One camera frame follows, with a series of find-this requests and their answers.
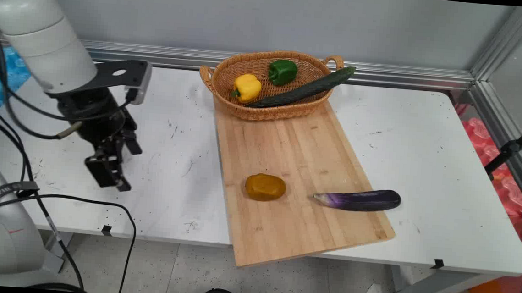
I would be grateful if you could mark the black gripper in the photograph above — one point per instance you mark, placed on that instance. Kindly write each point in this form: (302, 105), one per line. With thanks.
(91, 116)

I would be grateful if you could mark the brown yellow potato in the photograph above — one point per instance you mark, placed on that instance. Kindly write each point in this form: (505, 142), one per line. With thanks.
(265, 187)

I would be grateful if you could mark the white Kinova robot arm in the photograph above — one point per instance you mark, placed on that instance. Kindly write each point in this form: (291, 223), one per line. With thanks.
(43, 44)

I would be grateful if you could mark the black tape piece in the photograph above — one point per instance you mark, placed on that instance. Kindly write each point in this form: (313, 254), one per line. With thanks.
(438, 263)
(106, 230)

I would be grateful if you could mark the grey table leg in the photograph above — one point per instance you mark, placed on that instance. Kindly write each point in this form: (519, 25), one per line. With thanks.
(56, 251)
(435, 287)

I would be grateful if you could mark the blue plastic bag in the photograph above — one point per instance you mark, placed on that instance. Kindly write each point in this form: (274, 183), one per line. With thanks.
(1, 78)

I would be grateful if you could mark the yellow bell pepper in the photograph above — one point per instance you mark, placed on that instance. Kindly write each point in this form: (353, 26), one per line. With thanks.
(247, 88)

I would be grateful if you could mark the woven wicker basket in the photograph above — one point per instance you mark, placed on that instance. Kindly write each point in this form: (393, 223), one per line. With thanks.
(268, 105)

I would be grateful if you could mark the bamboo cutting board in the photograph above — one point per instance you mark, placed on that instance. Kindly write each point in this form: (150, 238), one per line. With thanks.
(295, 176)

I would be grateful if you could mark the green bell pepper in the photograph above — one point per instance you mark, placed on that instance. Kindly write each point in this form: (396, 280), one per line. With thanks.
(283, 71)

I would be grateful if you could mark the dark green cucumber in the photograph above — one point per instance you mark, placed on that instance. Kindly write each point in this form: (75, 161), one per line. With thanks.
(301, 90)

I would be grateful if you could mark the purple eggplant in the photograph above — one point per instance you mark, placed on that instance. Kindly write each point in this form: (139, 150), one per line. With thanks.
(360, 200)

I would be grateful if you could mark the red bubble wrap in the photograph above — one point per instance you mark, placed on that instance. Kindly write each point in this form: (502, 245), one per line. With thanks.
(506, 191)

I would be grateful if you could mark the black tripod stand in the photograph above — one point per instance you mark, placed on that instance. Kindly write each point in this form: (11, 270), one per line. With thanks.
(511, 148)

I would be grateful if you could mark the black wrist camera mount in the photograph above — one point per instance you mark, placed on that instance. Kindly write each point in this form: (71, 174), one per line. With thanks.
(119, 74)

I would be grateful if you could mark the long aluminium frame rail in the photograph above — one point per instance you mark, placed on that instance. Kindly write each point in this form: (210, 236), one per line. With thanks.
(385, 75)

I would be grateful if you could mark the slanted aluminium frame rail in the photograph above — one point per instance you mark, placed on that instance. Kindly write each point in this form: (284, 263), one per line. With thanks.
(503, 103)

